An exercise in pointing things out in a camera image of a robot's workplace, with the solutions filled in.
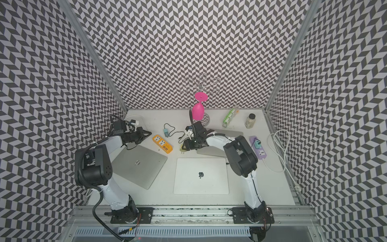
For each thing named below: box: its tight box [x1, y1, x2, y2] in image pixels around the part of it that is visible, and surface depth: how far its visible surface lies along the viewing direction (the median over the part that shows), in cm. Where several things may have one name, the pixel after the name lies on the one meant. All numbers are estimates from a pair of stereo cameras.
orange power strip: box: [152, 134, 174, 154], surface depth 98 cm
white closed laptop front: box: [173, 157, 230, 196], surface depth 84 cm
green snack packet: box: [222, 107, 237, 129], surface depth 107 cm
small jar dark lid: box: [244, 112, 256, 130], surface depth 104 cm
